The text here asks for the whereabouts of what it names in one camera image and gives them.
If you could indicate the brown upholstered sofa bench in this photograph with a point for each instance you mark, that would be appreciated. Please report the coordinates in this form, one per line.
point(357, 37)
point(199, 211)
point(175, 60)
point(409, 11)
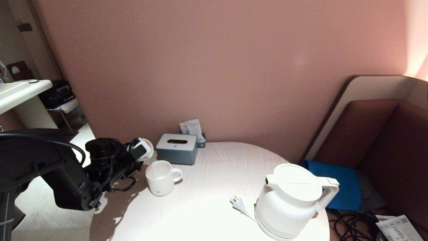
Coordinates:
point(394, 150)

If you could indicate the white round kettle base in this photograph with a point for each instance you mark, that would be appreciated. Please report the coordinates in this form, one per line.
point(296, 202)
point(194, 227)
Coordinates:
point(264, 231)

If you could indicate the black box appliance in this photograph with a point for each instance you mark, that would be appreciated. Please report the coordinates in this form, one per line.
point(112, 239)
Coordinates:
point(57, 94)

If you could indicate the white electric kettle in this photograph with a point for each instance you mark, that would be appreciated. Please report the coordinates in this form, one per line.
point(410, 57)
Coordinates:
point(287, 201)

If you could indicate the dark wall fixture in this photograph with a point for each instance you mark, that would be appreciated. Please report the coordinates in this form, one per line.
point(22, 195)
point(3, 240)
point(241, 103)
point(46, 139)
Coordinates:
point(24, 26)

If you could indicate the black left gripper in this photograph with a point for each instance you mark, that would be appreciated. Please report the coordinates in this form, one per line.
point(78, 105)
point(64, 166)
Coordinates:
point(103, 157)

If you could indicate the grey tissue box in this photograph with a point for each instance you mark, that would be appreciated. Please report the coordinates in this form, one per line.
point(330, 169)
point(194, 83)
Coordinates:
point(177, 152)

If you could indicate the white pedestal sink counter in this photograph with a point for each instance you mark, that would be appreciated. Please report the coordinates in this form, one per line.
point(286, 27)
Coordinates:
point(33, 113)

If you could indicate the metal stool with white top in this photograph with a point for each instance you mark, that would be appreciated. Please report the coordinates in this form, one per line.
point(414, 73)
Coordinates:
point(68, 105)

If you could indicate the grey cloth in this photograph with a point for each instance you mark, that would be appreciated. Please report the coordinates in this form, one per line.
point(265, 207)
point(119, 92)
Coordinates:
point(369, 194)

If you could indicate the clear plastic bag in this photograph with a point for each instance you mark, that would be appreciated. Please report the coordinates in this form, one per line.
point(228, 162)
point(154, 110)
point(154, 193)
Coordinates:
point(78, 115)

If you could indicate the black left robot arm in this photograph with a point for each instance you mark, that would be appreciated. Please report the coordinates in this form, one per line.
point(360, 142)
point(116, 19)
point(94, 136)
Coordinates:
point(40, 160)

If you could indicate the printed paper sheet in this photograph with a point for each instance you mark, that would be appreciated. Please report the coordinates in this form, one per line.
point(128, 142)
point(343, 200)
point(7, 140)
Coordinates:
point(399, 229)

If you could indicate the brown wooden tissue holder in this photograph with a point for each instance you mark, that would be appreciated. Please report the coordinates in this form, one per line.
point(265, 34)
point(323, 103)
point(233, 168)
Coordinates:
point(18, 72)

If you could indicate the blue cushion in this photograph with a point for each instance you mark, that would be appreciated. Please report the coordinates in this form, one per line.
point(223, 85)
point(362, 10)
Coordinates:
point(344, 187)

